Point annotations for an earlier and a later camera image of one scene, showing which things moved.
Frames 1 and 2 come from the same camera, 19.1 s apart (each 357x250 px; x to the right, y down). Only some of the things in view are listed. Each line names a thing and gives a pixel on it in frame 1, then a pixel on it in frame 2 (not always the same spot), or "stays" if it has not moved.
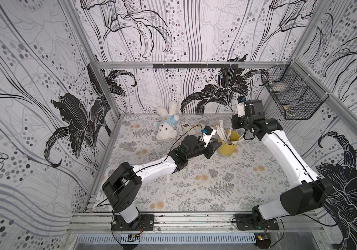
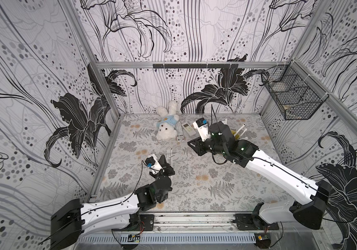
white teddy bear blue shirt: (166, 129) stays
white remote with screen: (187, 127) stays
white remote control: (179, 130) stays
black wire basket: (297, 96) stays
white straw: (238, 139) -> (244, 124)
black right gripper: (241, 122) -> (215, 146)
